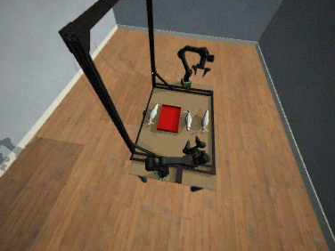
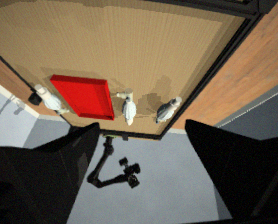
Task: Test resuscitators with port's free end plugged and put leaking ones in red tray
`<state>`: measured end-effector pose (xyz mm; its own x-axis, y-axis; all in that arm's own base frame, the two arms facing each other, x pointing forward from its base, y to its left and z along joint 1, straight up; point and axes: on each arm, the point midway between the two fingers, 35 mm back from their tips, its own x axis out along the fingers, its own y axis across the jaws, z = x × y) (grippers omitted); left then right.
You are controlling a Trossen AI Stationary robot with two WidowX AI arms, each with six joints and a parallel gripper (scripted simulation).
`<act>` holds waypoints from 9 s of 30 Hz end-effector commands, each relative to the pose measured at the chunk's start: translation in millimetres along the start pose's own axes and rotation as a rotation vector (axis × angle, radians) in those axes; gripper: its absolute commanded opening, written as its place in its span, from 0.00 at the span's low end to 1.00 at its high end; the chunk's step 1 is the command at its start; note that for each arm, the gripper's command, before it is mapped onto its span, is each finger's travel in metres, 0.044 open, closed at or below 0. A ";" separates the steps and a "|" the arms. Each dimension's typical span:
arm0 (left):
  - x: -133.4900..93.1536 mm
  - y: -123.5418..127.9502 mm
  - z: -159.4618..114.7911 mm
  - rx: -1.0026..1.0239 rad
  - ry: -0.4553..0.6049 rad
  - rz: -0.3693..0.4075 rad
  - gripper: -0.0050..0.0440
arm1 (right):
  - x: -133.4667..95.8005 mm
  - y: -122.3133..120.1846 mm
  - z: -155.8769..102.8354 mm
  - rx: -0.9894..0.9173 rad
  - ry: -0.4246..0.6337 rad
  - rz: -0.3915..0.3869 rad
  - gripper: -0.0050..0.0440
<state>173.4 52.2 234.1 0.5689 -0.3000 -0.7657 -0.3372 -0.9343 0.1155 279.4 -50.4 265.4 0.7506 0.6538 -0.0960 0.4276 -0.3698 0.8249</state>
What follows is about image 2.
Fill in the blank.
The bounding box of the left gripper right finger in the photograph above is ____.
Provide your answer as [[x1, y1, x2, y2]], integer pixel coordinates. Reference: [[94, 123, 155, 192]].
[[185, 119, 278, 218]]

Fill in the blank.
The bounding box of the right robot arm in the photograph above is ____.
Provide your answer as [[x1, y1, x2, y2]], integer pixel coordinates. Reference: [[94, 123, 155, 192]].
[[87, 136, 141, 188]]

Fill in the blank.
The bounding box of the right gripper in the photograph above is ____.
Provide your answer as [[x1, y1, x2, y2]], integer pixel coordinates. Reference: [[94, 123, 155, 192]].
[[119, 157, 138, 186]]

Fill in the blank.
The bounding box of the red tray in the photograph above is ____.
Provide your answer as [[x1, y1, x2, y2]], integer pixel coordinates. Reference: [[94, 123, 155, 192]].
[[50, 75, 115, 120]]

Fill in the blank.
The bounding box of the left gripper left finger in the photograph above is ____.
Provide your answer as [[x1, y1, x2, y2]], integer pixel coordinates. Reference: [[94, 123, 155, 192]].
[[0, 122, 100, 224]]

